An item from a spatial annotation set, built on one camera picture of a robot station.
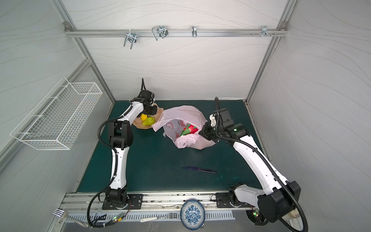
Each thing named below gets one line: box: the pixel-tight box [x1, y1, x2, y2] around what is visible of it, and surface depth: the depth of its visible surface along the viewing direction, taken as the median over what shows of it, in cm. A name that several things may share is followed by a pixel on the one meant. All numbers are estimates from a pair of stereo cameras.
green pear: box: [142, 116, 156, 127], surface depth 103 cm
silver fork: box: [52, 208, 89, 229], surface depth 70 cm
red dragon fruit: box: [179, 123, 199, 137], surface depth 95 cm
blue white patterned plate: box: [180, 199, 206, 231], surface depth 70 cm
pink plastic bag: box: [151, 105, 216, 150], surface depth 88 cm
